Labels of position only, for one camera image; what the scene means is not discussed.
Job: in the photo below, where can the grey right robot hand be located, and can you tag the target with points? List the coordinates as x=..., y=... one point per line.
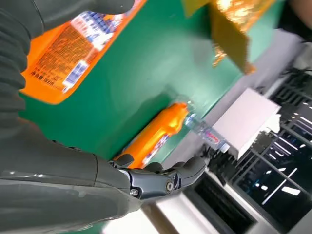
x=48, y=193

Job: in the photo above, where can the clear water bottle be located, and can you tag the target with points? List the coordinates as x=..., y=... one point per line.
x=207, y=134

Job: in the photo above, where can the green table mat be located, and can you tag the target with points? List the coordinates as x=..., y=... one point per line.
x=136, y=80

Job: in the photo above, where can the black office chair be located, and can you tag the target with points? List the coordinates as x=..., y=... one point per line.
x=219, y=164

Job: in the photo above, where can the yellow wrapped cardboard sheet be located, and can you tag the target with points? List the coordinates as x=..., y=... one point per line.
x=229, y=38

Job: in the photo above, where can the black framed glass partition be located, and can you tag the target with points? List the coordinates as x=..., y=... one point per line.
x=280, y=193

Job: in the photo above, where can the seated person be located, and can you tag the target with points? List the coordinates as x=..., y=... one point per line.
x=302, y=9

